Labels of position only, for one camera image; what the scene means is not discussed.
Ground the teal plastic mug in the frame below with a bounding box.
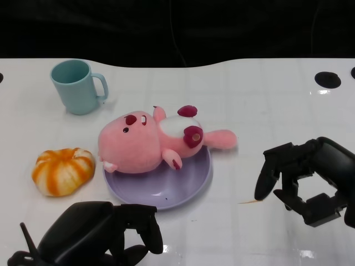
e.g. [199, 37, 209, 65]
[49, 59, 109, 115]

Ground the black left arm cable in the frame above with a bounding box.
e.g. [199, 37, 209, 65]
[7, 222, 39, 266]

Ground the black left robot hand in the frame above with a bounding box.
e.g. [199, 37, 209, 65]
[35, 201, 164, 266]

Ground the lilac plastic plate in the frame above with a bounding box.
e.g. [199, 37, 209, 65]
[102, 146, 213, 211]

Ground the pink plush doll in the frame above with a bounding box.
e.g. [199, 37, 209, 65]
[97, 105, 239, 175]

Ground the peeled orange toy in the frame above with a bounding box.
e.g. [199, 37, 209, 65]
[31, 148, 97, 197]

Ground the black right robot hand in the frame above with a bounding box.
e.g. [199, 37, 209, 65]
[254, 136, 355, 228]

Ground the thin dark background cable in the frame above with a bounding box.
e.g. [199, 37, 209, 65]
[169, 0, 186, 66]

